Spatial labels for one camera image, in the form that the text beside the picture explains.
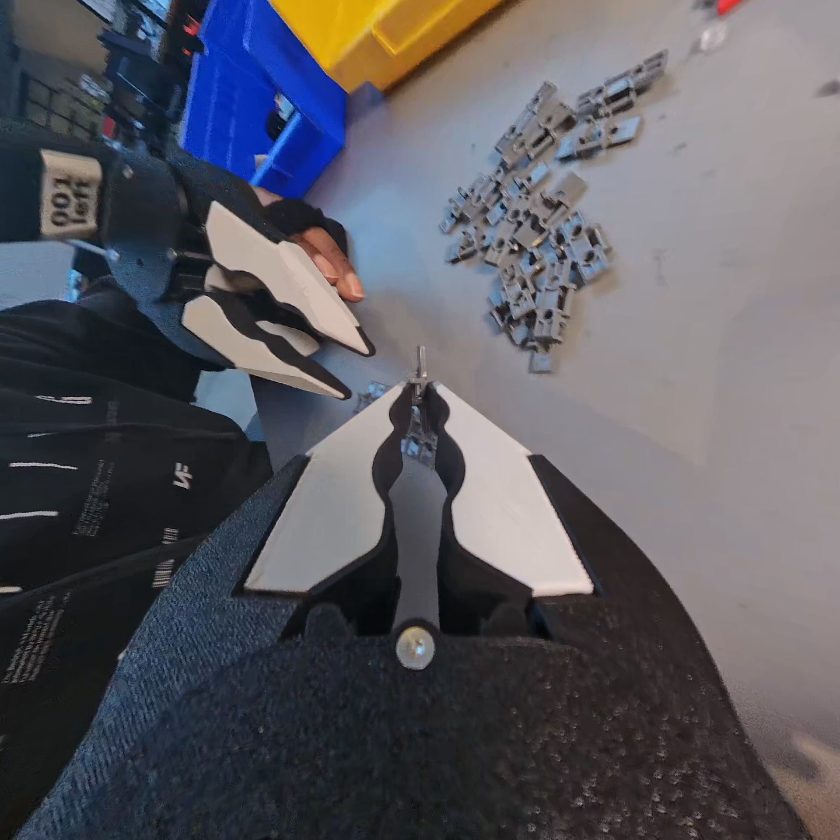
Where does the yellow plastic bin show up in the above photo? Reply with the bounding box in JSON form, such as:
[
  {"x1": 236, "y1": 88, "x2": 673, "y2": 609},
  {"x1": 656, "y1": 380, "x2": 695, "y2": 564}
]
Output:
[{"x1": 269, "y1": 0, "x2": 508, "y2": 94}]

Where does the person's black hooded sweater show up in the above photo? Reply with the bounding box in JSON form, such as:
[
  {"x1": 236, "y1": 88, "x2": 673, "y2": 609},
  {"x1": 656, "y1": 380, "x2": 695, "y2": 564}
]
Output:
[{"x1": 0, "y1": 367, "x2": 274, "y2": 840}]

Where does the black yellow toy part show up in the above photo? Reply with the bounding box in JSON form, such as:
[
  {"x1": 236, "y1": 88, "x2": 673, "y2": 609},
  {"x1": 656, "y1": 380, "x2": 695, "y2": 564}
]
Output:
[{"x1": 262, "y1": 95, "x2": 298, "y2": 143}]

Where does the blue plastic bin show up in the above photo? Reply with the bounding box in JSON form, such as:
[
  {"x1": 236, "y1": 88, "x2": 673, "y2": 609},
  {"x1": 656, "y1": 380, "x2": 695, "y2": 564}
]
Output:
[{"x1": 180, "y1": 0, "x2": 349, "y2": 199}]

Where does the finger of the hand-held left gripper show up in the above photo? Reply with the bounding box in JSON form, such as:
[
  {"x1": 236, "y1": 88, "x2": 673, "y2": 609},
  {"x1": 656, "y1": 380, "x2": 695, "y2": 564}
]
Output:
[
  {"x1": 182, "y1": 295, "x2": 353, "y2": 402},
  {"x1": 205, "y1": 200, "x2": 376, "y2": 359}
]

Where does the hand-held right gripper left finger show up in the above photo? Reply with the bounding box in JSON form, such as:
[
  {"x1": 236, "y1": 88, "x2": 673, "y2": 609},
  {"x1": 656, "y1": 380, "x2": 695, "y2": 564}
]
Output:
[{"x1": 243, "y1": 382, "x2": 409, "y2": 597}]

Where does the pile of grey track links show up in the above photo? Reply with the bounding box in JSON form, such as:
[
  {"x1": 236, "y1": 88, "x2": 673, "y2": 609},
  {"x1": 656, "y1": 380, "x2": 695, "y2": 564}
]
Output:
[{"x1": 441, "y1": 49, "x2": 670, "y2": 375}]

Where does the person's left hand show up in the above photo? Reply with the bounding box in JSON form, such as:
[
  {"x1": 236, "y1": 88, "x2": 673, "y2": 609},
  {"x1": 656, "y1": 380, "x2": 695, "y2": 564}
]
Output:
[{"x1": 252, "y1": 187, "x2": 366, "y2": 303}]

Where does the grey desk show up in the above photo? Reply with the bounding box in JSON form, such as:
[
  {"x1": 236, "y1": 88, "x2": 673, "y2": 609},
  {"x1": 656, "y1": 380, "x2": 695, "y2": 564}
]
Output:
[{"x1": 193, "y1": 0, "x2": 840, "y2": 840}]

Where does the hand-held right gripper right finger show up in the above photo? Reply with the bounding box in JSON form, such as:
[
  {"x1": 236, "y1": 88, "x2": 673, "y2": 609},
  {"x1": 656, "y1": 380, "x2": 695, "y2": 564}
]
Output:
[{"x1": 427, "y1": 382, "x2": 595, "y2": 598}]

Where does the grey plastic track link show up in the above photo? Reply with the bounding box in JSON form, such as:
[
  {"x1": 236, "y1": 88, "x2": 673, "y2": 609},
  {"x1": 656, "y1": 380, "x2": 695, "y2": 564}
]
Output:
[{"x1": 407, "y1": 346, "x2": 432, "y2": 409}]

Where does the assembled grey track chain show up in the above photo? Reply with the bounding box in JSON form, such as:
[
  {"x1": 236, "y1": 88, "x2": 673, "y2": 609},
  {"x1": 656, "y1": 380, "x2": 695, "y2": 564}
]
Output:
[{"x1": 353, "y1": 379, "x2": 439, "y2": 468}]

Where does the person's left forearm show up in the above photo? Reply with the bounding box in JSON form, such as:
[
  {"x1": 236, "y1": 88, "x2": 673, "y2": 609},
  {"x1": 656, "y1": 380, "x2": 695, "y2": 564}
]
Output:
[{"x1": 0, "y1": 282, "x2": 221, "y2": 403}]

